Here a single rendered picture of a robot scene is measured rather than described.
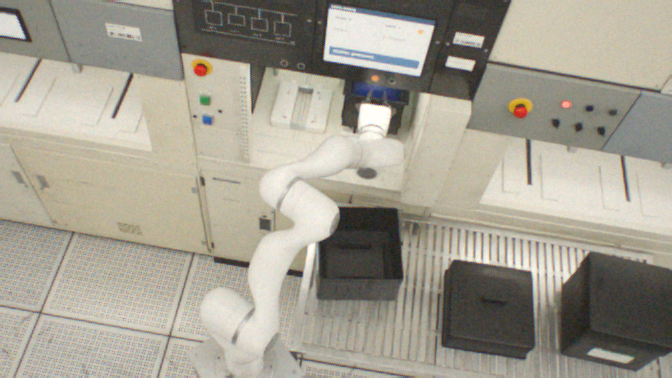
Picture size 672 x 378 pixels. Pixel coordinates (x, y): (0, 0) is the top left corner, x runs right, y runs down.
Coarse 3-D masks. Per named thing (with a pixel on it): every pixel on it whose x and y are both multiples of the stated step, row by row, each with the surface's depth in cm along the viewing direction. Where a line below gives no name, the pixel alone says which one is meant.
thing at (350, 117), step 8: (344, 88) 226; (344, 96) 241; (352, 96) 225; (360, 96) 225; (400, 96) 234; (408, 96) 227; (344, 104) 230; (352, 104) 229; (376, 104) 227; (392, 104) 226; (400, 104) 225; (408, 104) 225; (344, 112) 233; (352, 112) 232; (400, 112) 229; (344, 120) 237; (352, 120) 236; (392, 120) 233; (400, 120) 237; (392, 128) 237
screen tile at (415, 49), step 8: (384, 24) 170; (392, 24) 170; (400, 24) 170; (384, 32) 173; (392, 32) 172; (400, 32) 172; (408, 32) 171; (424, 32) 171; (384, 40) 175; (416, 40) 173; (424, 40) 173; (384, 48) 177; (392, 48) 177; (400, 48) 177; (408, 48) 176; (416, 48) 176; (416, 56) 178
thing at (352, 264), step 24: (360, 216) 227; (384, 216) 227; (336, 240) 233; (360, 240) 234; (384, 240) 234; (336, 264) 227; (360, 264) 228; (384, 264) 227; (336, 288) 212; (360, 288) 213; (384, 288) 214
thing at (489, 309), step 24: (456, 264) 221; (480, 264) 222; (456, 288) 216; (480, 288) 217; (504, 288) 218; (528, 288) 219; (456, 312) 211; (480, 312) 212; (504, 312) 213; (528, 312) 214; (456, 336) 207; (480, 336) 208; (504, 336) 208; (528, 336) 209
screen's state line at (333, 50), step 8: (336, 48) 180; (344, 56) 182; (352, 56) 182; (360, 56) 181; (368, 56) 181; (376, 56) 180; (384, 56) 180; (392, 56) 180; (392, 64) 182; (400, 64) 182; (408, 64) 181; (416, 64) 181
